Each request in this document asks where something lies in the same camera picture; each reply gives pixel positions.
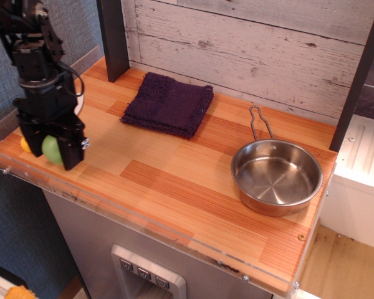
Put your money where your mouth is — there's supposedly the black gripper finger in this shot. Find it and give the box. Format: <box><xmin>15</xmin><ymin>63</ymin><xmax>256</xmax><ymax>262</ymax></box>
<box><xmin>57</xmin><ymin>138</ymin><xmax>84</xmax><ymax>171</ymax></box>
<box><xmin>20</xmin><ymin>123</ymin><xmax>44</xmax><ymax>157</ymax></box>

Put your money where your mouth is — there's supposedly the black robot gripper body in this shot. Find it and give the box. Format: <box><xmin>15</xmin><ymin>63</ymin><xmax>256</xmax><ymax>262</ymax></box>
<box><xmin>14</xmin><ymin>70</ymin><xmax>89</xmax><ymax>149</ymax></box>

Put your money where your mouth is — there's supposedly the green toy pear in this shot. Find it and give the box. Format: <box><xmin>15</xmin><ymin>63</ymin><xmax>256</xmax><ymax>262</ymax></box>
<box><xmin>42</xmin><ymin>135</ymin><xmax>63</xmax><ymax>164</ymax></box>

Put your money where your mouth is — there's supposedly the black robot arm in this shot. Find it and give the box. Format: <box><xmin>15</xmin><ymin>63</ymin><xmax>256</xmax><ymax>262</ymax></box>
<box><xmin>0</xmin><ymin>1</ymin><xmax>89</xmax><ymax>170</ymax></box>

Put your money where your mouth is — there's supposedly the grey toy fridge cabinet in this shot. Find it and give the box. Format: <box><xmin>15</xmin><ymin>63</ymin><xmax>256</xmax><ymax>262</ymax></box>
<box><xmin>44</xmin><ymin>191</ymin><xmax>273</xmax><ymax>298</ymax></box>

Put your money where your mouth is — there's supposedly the clear acrylic edge guard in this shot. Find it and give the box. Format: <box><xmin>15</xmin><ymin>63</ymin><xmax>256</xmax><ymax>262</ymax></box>
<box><xmin>0</xmin><ymin>143</ymin><xmax>325</xmax><ymax>297</ymax></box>

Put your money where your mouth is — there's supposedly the purple folded towel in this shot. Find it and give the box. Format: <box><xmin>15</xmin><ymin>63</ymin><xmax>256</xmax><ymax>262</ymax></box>
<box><xmin>121</xmin><ymin>72</ymin><xmax>214</xmax><ymax>139</ymax></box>

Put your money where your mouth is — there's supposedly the silver dispenser panel with buttons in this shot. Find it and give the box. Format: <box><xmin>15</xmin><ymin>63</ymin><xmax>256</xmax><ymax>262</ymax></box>
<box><xmin>111</xmin><ymin>244</ymin><xmax>187</xmax><ymax>298</ymax></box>

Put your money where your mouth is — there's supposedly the orange object bottom left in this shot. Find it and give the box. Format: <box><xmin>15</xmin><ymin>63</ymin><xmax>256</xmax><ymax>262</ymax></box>
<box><xmin>4</xmin><ymin>285</ymin><xmax>37</xmax><ymax>299</ymax></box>

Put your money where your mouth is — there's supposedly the stainless steel pan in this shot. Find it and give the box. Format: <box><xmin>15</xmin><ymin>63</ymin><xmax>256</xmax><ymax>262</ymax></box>
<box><xmin>231</xmin><ymin>105</ymin><xmax>323</xmax><ymax>217</ymax></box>

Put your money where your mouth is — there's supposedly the white toy sink unit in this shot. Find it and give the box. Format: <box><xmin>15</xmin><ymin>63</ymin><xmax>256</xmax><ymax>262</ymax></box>
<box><xmin>320</xmin><ymin>115</ymin><xmax>374</xmax><ymax>247</ymax></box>

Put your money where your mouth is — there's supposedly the yellow handled toy knife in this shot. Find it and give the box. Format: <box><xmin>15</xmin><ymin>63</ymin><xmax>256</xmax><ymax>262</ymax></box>
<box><xmin>20</xmin><ymin>93</ymin><xmax>85</xmax><ymax>153</ymax></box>

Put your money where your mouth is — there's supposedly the dark vertical post left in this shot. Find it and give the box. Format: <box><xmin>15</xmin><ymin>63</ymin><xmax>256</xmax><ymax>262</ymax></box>
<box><xmin>97</xmin><ymin>0</ymin><xmax>130</xmax><ymax>82</ymax></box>

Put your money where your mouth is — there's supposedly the dark vertical post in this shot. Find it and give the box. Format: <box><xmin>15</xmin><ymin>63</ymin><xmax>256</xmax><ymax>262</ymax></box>
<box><xmin>329</xmin><ymin>21</ymin><xmax>374</xmax><ymax>152</ymax></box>
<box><xmin>97</xmin><ymin>0</ymin><xmax>130</xmax><ymax>82</ymax></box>

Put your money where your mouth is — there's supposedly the dark vertical post right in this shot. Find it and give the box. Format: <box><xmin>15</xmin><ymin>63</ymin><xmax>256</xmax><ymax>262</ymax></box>
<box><xmin>329</xmin><ymin>21</ymin><xmax>374</xmax><ymax>152</ymax></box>

